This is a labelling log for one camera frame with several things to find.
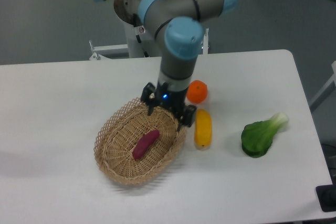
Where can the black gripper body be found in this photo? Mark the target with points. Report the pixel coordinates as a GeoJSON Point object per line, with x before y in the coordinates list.
{"type": "Point", "coordinates": [173, 101]}

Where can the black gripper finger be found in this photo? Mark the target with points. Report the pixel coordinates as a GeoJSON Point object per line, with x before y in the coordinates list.
{"type": "Point", "coordinates": [148, 97]}
{"type": "Point", "coordinates": [187, 118]}

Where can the purple sweet potato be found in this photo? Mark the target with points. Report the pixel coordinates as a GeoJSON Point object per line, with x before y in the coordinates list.
{"type": "Point", "coordinates": [144, 143]}

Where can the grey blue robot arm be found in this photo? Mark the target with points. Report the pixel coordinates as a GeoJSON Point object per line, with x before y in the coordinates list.
{"type": "Point", "coordinates": [171, 29]}

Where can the woven wicker basket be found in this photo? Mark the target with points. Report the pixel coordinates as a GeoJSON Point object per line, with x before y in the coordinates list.
{"type": "Point", "coordinates": [119, 135]}

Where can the yellow squash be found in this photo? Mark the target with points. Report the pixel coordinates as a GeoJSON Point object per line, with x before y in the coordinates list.
{"type": "Point", "coordinates": [203, 129]}

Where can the orange tangerine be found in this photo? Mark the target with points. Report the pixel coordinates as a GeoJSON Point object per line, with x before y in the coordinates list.
{"type": "Point", "coordinates": [197, 92]}

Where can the green bok choy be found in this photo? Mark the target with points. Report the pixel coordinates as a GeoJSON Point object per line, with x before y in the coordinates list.
{"type": "Point", "coordinates": [258, 137]}

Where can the black device at table edge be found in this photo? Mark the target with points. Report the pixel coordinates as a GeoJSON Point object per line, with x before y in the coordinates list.
{"type": "Point", "coordinates": [326, 197]}

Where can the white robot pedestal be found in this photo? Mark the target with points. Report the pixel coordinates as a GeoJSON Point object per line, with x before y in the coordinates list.
{"type": "Point", "coordinates": [139, 41]}

